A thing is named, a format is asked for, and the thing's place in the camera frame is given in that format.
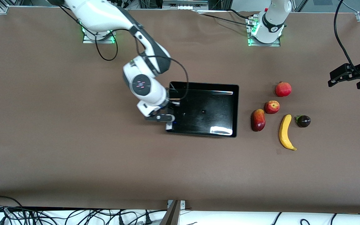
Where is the black plastic box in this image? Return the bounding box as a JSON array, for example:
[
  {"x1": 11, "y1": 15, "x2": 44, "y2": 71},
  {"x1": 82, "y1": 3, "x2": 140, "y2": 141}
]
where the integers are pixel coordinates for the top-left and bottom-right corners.
[{"x1": 166, "y1": 81, "x2": 239, "y2": 138}]

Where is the red yellow apple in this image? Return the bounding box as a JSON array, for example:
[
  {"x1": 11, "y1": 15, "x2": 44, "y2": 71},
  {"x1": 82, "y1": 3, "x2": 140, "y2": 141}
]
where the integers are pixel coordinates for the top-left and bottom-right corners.
[{"x1": 264, "y1": 100, "x2": 280, "y2": 114}]

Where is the yellow banana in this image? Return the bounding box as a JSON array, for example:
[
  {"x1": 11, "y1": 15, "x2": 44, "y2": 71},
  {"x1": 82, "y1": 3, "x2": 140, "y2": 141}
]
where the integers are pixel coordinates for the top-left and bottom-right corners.
[{"x1": 279, "y1": 114, "x2": 297, "y2": 151}]

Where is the red pomegranate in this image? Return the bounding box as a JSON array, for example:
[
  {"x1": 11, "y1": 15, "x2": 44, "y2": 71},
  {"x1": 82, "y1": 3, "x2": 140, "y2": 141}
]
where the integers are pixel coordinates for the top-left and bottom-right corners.
[{"x1": 275, "y1": 81, "x2": 292, "y2": 98}]

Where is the dark purple mangosteen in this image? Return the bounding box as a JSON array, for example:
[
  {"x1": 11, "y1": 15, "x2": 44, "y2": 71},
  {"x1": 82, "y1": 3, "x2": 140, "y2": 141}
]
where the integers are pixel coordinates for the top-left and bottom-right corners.
[{"x1": 295, "y1": 115, "x2": 311, "y2": 128}]

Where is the red yellow mango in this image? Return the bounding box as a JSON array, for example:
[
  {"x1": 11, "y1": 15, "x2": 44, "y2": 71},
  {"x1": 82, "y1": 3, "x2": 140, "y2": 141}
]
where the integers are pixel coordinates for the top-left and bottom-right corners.
[{"x1": 251, "y1": 109, "x2": 266, "y2": 132}]

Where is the table cover sheet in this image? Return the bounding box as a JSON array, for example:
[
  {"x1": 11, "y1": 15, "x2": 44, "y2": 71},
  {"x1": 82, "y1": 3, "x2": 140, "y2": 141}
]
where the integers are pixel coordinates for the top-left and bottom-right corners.
[{"x1": 0, "y1": 6, "x2": 360, "y2": 214}]

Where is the white power strip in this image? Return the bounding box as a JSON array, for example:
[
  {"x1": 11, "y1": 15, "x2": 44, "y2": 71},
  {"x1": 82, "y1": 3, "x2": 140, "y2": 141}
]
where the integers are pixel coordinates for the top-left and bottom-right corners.
[{"x1": 163, "y1": 0, "x2": 208, "y2": 10}]

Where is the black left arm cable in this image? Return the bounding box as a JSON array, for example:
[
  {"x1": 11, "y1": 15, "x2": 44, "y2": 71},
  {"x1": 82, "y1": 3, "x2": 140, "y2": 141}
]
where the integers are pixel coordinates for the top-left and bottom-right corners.
[{"x1": 334, "y1": 0, "x2": 360, "y2": 77}]

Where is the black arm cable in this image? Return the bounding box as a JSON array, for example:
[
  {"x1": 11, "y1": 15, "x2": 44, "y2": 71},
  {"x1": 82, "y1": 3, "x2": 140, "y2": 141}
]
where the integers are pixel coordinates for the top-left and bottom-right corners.
[
  {"x1": 95, "y1": 28, "x2": 189, "y2": 101},
  {"x1": 334, "y1": 0, "x2": 360, "y2": 77}
]

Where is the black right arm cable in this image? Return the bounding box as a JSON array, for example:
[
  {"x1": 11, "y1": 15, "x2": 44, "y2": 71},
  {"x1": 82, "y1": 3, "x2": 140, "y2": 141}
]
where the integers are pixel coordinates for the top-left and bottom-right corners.
[{"x1": 95, "y1": 28, "x2": 189, "y2": 101}]

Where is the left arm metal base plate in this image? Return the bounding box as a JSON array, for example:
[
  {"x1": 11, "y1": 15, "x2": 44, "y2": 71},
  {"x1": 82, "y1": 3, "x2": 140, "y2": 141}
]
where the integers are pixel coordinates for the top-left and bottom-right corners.
[{"x1": 247, "y1": 16, "x2": 281, "y2": 47}]

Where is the small metal bracket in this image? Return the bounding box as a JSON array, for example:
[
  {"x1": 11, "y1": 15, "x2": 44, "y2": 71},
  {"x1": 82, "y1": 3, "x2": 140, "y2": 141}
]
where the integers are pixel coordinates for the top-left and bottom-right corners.
[{"x1": 167, "y1": 200, "x2": 186, "y2": 209}]

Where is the aluminium profile post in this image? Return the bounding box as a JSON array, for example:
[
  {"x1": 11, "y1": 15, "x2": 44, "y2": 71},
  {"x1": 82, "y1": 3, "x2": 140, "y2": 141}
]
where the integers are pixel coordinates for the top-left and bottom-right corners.
[{"x1": 160, "y1": 200, "x2": 180, "y2": 225}]

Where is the long black table cable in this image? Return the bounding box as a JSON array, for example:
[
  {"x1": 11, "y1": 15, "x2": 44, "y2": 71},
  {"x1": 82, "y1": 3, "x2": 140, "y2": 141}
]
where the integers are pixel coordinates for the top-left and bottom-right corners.
[{"x1": 196, "y1": 9, "x2": 252, "y2": 27}]

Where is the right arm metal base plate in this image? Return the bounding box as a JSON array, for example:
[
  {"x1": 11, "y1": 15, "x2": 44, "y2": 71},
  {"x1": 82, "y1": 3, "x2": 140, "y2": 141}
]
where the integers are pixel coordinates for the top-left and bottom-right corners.
[{"x1": 82, "y1": 27, "x2": 116, "y2": 43}]

